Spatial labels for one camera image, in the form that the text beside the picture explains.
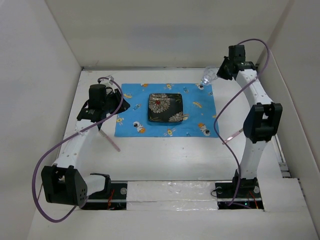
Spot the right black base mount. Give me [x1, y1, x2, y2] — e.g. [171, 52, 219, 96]
[210, 181, 264, 210]

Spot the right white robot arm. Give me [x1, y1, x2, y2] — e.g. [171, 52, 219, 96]
[217, 44, 283, 197]

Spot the pink-handled fork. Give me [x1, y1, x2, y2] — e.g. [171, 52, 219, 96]
[222, 128, 243, 145]

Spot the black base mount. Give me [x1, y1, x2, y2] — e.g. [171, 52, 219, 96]
[81, 181, 128, 211]
[210, 181, 264, 210]

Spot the blue space-print cloth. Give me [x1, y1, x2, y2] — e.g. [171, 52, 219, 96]
[114, 83, 217, 138]

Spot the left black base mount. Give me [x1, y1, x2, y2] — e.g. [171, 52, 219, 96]
[81, 181, 128, 211]

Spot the pink-handled knife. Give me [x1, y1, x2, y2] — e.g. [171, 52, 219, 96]
[99, 129, 121, 152]

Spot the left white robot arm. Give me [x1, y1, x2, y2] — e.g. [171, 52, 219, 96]
[41, 84, 130, 207]

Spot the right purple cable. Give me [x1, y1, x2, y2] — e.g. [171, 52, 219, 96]
[213, 38, 272, 207]

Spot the black floral square plate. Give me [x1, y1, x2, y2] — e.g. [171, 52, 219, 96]
[147, 93, 184, 123]

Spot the purple cable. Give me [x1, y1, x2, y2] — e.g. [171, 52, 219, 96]
[213, 38, 272, 207]
[31, 75, 124, 223]

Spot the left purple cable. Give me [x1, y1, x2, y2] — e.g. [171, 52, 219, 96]
[31, 75, 124, 223]

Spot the clear plastic cup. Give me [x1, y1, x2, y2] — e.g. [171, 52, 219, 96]
[200, 66, 219, 86]

